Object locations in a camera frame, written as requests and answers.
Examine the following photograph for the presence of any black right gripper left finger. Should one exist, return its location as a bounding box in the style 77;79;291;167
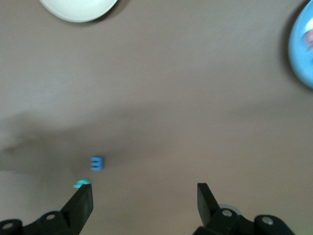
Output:
0;184;94;235

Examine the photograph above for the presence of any cream round plate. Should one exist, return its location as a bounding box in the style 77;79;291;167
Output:
39;0;119;23

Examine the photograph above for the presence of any blue foam lowercase letter m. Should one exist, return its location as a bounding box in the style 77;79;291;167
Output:
89;155;105;171

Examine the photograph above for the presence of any teal foam letter R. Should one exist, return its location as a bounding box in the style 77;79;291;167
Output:
73;178;90;189

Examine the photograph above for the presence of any blue round plate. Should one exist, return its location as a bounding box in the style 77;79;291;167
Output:
288;0;313;89

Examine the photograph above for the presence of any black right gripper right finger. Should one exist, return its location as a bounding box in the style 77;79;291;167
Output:
193;182;294;235

